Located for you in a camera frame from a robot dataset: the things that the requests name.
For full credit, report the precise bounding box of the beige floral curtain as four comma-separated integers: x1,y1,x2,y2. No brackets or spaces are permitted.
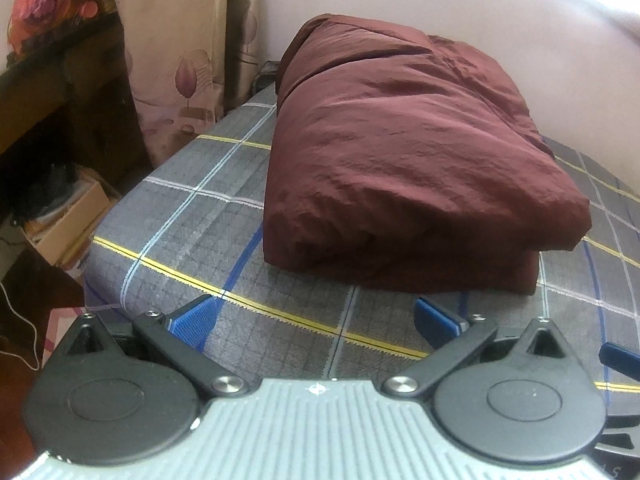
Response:
107,0,262,168

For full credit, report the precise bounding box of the white cable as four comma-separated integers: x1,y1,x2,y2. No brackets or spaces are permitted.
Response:
0,280,42,372

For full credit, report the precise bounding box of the floral quilt bag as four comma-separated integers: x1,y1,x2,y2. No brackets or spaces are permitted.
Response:
9,0,122,57

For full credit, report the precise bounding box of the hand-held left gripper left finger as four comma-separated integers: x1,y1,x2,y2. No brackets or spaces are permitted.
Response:
60,294,251,399

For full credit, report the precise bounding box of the dark wooden desk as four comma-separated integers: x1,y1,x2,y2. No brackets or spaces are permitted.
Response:
0,22,152,226

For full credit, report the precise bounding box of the pink patterned box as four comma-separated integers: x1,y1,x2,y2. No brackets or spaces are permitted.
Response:
42,306,87,367

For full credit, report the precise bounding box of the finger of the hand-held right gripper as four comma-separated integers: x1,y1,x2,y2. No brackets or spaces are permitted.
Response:
598,342,640,373

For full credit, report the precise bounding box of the cardboard box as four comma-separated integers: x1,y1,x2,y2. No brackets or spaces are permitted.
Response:
22,179,122,282

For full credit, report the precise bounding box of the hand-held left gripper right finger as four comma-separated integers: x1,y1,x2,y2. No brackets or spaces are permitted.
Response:
382,297,577,399

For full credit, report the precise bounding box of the maroon puffer jacket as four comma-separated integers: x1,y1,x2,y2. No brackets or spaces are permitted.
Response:
261,14,594,296

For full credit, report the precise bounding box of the grey plaid bed sheet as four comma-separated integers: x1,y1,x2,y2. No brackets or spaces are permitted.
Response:
82,87,640,413

